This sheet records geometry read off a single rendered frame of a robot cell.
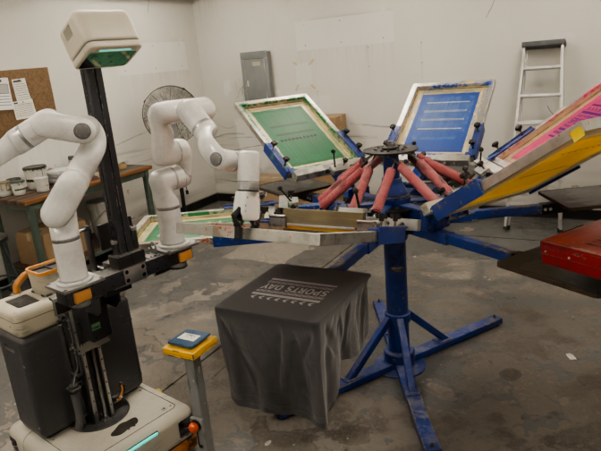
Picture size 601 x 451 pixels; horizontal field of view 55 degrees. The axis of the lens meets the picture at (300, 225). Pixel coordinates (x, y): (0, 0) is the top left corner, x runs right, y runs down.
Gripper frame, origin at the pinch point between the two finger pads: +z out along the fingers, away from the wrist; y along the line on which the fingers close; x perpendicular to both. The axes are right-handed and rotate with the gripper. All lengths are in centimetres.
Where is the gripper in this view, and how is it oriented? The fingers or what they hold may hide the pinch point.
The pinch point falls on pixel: (246, 235)
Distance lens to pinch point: 197.4
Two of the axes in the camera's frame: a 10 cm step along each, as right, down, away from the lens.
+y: -4.9, 0.2, -8.7
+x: 8.7, 0.5, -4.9
